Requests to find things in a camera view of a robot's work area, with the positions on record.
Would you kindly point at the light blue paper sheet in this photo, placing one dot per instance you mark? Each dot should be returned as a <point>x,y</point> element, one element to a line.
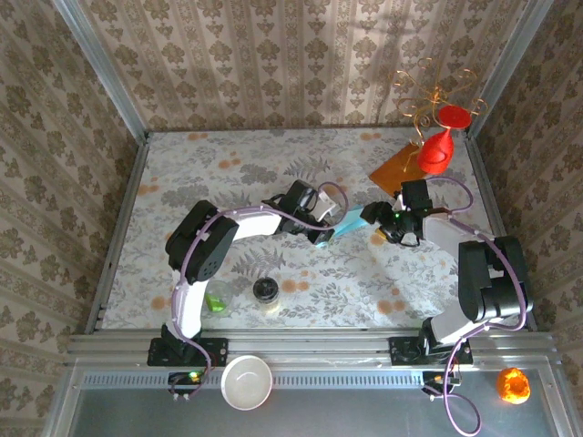
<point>348,225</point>

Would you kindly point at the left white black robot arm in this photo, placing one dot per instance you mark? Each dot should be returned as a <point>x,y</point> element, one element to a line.
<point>255,225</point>

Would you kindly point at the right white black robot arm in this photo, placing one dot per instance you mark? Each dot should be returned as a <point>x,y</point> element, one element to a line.
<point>437,232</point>

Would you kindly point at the floral printed table cover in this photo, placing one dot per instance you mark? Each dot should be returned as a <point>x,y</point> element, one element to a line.
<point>328,277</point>

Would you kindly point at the glass jar with black lid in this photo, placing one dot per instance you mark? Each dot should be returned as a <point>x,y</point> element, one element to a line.
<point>266,291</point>

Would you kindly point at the red plastic wine glass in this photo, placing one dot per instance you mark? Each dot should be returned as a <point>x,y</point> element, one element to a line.
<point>436,155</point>

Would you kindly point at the clear plastic cup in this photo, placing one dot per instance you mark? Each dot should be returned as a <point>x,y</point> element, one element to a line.
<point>221,291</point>

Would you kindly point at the green object in cup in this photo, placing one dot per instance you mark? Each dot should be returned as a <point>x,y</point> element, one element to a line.
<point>215,302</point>

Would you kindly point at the slotted metal strip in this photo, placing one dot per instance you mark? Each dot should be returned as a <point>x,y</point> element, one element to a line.
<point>319,380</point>

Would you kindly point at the small controller board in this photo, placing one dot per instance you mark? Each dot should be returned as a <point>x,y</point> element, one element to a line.
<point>437,382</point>
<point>184,382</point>

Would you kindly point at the white bowl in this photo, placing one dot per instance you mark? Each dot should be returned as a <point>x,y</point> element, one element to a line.
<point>247,382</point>

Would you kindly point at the grey metal shelf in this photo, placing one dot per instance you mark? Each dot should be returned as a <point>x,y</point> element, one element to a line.
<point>341,414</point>

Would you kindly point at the orange crumpled object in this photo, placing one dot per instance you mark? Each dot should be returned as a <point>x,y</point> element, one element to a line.
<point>512,386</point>

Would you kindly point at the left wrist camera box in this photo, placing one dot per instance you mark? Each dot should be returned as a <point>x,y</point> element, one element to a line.
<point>303,193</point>

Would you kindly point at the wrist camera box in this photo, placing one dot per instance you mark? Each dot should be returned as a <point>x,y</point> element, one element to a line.
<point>303,193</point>
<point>414,193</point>

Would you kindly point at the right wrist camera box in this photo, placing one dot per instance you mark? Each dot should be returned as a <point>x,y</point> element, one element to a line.
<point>414,193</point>

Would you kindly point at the aluminium side rail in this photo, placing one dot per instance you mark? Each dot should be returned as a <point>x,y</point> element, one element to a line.
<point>118,236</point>
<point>489,191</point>

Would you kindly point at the aluminium cross rail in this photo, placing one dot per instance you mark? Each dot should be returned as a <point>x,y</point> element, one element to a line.
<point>309,346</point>

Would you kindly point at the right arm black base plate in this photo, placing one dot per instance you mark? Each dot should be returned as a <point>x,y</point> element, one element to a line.
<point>403,350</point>

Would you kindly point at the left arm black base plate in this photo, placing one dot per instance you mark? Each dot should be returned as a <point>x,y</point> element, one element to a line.
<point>214,350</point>

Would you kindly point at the aluminium frame post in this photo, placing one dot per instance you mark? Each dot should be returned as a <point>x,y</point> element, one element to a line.
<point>100,68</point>
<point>508,68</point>

